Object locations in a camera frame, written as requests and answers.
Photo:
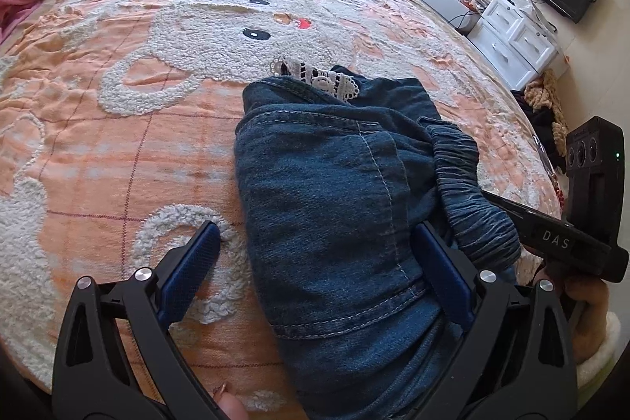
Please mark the person's right forearm green sleeve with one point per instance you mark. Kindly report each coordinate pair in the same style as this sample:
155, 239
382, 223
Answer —
603, 351

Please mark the orange bear blanket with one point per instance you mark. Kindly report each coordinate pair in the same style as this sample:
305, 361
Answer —
123, 129

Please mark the person's right hand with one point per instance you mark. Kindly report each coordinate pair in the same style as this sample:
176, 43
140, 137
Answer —
588, 307

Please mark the yellow knit cloth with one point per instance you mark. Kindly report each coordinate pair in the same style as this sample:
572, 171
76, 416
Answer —
544, 97

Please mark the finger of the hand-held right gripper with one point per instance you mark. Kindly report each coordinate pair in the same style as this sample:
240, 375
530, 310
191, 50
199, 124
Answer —
507, 207

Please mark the white drawer cabinet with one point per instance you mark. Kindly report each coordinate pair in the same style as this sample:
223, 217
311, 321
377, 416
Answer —
517, 38

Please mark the dark clothes pile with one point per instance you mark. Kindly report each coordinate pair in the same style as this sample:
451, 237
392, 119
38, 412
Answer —
534, 120

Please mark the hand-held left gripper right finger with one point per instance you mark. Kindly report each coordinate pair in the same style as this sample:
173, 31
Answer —
443, 272

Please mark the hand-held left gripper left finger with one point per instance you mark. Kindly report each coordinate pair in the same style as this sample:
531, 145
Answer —
192, 272

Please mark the person's left hand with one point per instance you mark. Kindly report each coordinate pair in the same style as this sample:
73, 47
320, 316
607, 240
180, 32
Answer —
234, 407

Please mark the blue denim pants lace trim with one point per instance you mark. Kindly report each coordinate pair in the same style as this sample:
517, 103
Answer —
320, 203

